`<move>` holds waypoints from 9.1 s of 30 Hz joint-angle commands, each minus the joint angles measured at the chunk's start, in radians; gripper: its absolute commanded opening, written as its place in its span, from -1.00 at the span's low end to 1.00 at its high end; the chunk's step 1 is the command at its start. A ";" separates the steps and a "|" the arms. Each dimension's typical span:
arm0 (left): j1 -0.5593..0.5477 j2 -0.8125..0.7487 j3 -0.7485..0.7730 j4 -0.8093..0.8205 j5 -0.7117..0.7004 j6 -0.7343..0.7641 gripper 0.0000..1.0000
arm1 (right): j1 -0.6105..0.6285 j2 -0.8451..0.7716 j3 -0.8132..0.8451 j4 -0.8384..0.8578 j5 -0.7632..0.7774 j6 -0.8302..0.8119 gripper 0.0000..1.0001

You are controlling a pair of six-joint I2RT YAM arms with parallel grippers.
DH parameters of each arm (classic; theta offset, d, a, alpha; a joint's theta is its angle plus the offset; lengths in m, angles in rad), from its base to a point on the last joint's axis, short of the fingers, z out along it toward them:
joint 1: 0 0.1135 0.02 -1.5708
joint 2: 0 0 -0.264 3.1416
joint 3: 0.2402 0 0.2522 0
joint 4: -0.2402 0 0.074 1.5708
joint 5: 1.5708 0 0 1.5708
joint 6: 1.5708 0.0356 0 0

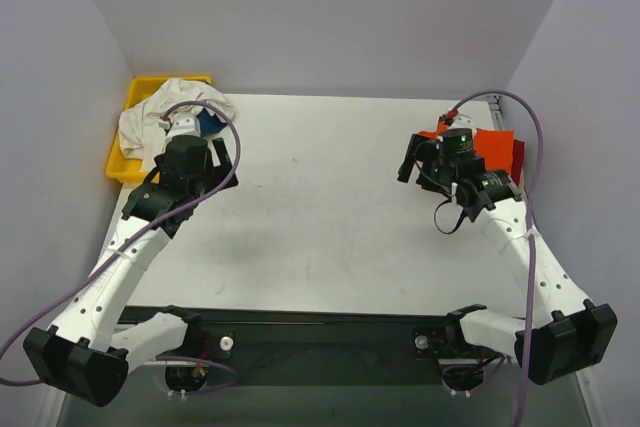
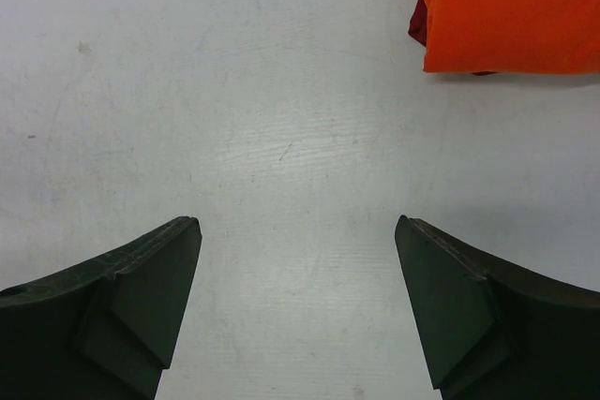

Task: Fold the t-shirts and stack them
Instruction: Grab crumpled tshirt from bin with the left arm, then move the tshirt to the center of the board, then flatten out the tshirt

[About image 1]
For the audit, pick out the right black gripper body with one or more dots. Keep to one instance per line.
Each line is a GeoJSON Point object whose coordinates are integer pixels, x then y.
{"type": "Point", "coordinates": [417, 162]}

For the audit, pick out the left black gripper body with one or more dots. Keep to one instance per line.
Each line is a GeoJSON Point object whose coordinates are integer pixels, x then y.
{"type": "Point", "coordinates": [220, 175]}

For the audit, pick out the white t-shirt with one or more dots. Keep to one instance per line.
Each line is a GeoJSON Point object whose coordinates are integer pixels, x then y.
{"type": "Point", "coordinates": [225, 112]}

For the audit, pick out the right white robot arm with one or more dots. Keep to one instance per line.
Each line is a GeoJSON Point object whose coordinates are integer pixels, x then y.
{"type": "Point", "coordinates": [563, 330]}

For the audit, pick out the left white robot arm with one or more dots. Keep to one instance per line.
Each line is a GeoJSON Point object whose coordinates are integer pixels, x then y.
{"type": "Point", "coordinates": [81, 352]}

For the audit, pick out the blue t-shirt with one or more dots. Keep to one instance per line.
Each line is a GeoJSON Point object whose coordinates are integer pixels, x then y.
{"type": "Point", "coordinates": [209, 123]}

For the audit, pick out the folded orange t-shirt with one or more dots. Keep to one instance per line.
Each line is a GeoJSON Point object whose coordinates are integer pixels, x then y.
{"type": "Point", "coordinates": [496, 147]}

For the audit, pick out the yellow plastic bin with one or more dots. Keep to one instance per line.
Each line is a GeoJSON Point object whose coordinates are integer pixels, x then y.
{"type": "Point", "coordinates": [138, 135]}

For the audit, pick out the folded dark red t-shirt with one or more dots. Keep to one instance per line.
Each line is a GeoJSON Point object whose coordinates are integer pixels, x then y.
{"type": "Point", "coordinates": [518, 154]}

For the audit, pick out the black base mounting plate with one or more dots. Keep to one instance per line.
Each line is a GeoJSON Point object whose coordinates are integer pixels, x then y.
{"type": "Point", "coordinates": [249, 348]}

